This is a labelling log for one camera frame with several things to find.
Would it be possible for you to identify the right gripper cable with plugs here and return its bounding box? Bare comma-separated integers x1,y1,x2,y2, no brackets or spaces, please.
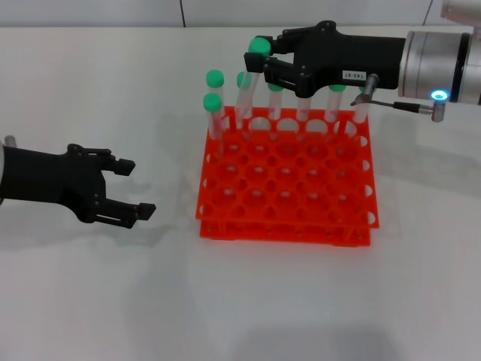
349,73,449,124

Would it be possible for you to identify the green capped clear test tube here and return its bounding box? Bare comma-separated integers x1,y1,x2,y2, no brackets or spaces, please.
202,93,223,159
267,83,285,120
296,96,313,122
240,36,271,123
205,70,226,136
352,86,371,126
325,84,347,124
234,71,251,132

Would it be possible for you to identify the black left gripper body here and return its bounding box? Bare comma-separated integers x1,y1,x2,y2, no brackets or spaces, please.
1,144,114,224

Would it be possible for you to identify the orange plastic test tube rack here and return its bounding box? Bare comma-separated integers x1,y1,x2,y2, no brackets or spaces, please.
195,108,380,247

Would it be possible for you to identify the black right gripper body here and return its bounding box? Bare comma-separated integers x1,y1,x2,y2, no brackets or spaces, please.
292,20,407,100

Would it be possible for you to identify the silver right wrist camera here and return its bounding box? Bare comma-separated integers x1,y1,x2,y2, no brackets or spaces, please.
439,0,481,29

